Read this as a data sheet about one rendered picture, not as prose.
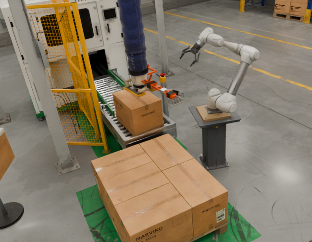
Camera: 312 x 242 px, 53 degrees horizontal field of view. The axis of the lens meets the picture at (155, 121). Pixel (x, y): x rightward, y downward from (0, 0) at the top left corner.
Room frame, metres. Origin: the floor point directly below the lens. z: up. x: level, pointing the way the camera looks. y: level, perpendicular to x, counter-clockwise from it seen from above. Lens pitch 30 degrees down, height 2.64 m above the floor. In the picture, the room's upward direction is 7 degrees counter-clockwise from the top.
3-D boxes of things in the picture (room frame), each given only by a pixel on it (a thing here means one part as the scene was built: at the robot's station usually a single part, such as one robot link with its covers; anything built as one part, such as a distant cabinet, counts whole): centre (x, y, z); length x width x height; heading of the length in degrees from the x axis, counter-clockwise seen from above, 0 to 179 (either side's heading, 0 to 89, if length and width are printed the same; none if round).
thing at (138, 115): (3.54, 0.21, 0.75); 0.60 x 0.40 x 0.40; 26
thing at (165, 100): (3.94, -0.16, 0.50); 0.07 x 0.07 x 1.00; 23
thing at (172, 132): (3.22, 0.08, 0.47); 0.70 x 0.03 x 0.15; 113
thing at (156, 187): (2.49, 0.09, 0.34); 1.20 x 1.00 x 0.40; 23
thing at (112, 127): (4.18, 0.83, 0.50); 2.31 x 0.05 x 0.19; 23
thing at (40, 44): (3.56, 1.21, 1.62); 0.20 x 0.05 x 0.30; 23
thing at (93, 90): (3.87, 1.13, 1.05); 0.87 x 0.10 x 2.10; 75
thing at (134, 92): (3.29, 0.21, 1.16); 0.34 x 0.10 x 0.05; 32
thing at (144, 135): (3.22, 0.08, 0.58); 0.70 x 0.03 x 0.06; 113
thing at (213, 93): (3.24, -0.71, 0.95); 0.18 x 0.16 x 0.22; 30
